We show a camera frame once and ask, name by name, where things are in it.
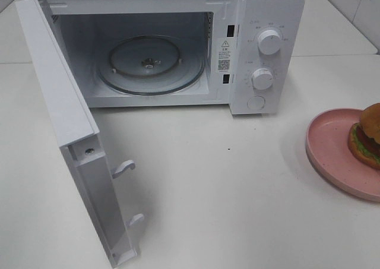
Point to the white microwave door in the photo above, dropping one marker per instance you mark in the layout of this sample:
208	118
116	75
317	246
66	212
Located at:
77	133

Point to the pink speckled plate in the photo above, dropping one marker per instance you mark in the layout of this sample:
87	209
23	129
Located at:
328	151

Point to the upper white power knob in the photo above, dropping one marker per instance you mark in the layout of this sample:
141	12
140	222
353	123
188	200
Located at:
269	41

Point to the glass microwave turntable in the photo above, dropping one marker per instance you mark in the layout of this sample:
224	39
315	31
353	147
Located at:
151	65

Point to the burger with cheese and lettuce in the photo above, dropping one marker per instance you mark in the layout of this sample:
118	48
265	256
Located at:
363	140

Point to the white microwave oven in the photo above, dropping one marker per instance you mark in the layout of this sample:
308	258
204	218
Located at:
227	28

